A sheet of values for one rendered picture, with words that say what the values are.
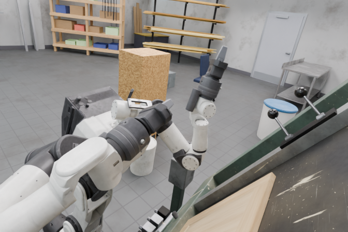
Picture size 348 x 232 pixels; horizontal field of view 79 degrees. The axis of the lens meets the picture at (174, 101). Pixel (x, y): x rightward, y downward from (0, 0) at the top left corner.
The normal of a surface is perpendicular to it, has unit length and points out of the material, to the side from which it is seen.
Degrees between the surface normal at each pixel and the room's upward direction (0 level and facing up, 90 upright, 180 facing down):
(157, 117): 57
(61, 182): 69
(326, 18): 90
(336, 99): 90
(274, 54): 90
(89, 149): 20
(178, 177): 90
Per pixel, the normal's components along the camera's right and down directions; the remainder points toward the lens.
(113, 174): 0.79, 0.29
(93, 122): 0.43, -0.72
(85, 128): -0.04, -0.37
